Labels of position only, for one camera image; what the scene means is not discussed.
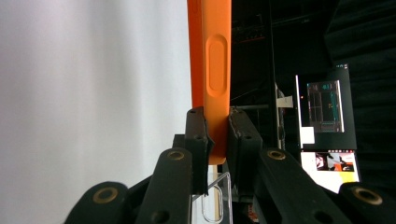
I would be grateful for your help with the clear plastic box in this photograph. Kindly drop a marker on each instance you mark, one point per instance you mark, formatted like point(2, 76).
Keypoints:
point(218, 199)

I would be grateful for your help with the small computer monitor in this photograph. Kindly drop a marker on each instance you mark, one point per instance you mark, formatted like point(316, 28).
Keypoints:
point(330, 174)

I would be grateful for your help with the white paper tag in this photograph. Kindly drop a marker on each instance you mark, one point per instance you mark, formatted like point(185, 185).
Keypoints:
point(285, 101)

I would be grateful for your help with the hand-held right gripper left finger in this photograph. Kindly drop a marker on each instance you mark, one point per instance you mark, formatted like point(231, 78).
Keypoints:
point(196, 137)

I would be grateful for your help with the dark curtain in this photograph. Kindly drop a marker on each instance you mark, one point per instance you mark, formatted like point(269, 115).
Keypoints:
point(370, 37)

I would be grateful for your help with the metal stand pole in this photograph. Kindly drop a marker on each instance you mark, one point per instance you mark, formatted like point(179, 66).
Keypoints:
point(278, 124)

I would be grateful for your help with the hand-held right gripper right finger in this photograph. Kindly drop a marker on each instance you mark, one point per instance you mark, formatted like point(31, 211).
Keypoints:
point(246, 146)

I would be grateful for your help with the large computer monitor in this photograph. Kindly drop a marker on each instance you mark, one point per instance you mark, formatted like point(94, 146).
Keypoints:
point(325, 105)

